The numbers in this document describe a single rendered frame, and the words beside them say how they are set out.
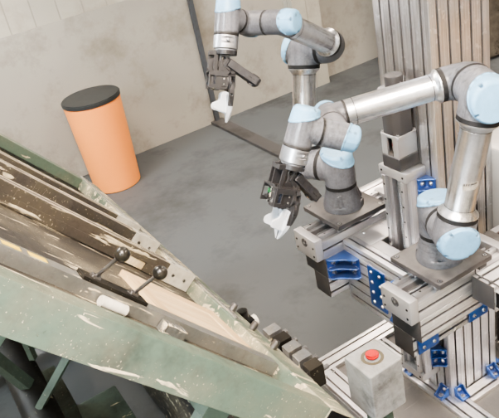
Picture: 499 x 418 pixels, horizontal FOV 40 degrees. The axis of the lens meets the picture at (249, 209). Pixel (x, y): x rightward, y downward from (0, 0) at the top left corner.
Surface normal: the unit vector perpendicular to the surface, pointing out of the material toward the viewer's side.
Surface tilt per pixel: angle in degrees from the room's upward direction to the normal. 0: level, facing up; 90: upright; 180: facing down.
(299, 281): 0
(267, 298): 0
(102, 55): 90
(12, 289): 90
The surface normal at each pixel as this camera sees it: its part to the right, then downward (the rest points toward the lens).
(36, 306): 0.51, 0.33
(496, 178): -0.84, 0.39
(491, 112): 0.11, 0.35
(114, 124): 0.70, 0.27
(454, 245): 0.09, 0.59
